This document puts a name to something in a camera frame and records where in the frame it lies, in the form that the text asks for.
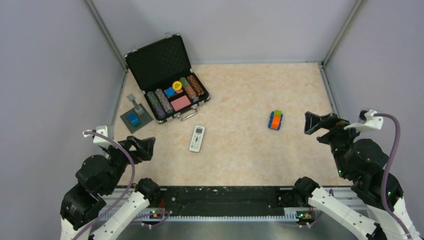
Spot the purple green poker chip stack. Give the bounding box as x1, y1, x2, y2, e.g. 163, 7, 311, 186
146, 88, 174, 121

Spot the yellow poker chip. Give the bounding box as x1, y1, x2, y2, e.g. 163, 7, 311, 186
172, 80, 183, 92

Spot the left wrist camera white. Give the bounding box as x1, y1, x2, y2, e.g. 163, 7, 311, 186
82, 125, 114, 149

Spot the colourful toy block car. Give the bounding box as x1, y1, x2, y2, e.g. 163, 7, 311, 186
268, 109, 284, 131

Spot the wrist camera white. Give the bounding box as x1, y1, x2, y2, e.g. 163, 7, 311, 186
343, 109, 384, 133
82, 125, 114, 149

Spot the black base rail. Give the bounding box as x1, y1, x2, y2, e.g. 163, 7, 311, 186
135, 186, 322, 225

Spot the brown poker chip stack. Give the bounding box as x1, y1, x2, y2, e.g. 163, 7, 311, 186
186, 75, 205, 96

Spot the blue poker chip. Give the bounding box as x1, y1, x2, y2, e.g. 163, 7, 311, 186
164, 87, 176, 98

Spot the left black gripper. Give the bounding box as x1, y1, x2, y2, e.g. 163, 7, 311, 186
102, 134, 156, 194

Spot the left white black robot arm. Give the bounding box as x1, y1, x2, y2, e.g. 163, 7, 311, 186
60, 136, 161, 240

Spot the grey lego plate with bricks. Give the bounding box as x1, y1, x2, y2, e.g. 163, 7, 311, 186
120, 93, 153, 134

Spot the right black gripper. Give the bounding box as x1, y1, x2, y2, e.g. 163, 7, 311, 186
304, 110, 369, 177

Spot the white remote control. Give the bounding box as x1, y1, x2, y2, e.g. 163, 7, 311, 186
188, 125, 206, 153

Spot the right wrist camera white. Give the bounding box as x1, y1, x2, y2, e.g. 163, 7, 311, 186
343, 109, 384, 133

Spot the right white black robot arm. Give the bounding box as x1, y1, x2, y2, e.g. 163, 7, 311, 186
292, 109, 421, 240

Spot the pink card deck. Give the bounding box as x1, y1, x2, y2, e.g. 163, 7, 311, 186
170, 95, 192, 112

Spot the black poker chip case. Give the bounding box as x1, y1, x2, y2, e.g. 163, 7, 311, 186
124, 33, 211, 124

